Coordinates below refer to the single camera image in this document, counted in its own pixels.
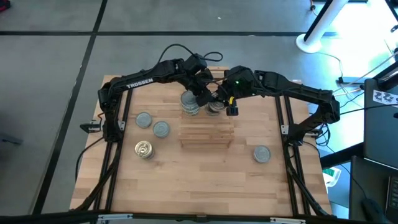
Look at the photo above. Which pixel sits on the grey camera mount block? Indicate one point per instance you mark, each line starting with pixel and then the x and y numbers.
pixel 201 218

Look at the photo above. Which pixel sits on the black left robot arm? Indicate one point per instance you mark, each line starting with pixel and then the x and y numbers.
pixel 140 83

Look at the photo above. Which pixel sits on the dark grey side desk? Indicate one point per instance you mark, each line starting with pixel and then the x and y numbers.
pixel 379 133
pixel 370 186

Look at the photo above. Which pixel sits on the wooden slatted shelf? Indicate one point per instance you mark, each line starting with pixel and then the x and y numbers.
pixel 206 133

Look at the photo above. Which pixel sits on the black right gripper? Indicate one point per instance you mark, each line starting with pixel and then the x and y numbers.
pixel 241 82

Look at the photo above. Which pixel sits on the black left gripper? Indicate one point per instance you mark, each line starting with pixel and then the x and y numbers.
pixel 200 81

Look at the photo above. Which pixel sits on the paper sheet with black markers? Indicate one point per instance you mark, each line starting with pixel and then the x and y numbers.
pixel 385 98

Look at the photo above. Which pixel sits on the black aluminium rail frame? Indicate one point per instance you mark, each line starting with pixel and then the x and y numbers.
pixel 112 193

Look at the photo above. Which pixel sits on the black computer mouse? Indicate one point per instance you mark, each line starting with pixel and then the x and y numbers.
pixel 373 211

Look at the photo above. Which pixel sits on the red object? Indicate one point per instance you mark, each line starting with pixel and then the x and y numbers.
pixel 3 5

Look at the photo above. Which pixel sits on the black power strip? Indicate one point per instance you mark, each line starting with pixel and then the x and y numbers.
pixel 349 80

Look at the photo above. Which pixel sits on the black laptop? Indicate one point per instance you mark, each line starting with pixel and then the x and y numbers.
pixel 393 196

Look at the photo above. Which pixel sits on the green white packet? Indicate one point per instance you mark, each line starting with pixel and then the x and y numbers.
pixel 331 174

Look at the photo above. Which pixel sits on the white tower fan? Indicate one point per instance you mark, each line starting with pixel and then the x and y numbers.
pixel 308 43

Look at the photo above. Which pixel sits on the silver metal bracket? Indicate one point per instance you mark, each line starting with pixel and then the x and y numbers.
pixel 115 216
pixel 287 220

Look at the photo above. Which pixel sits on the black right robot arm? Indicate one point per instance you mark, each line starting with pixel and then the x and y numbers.
pixel 295 90

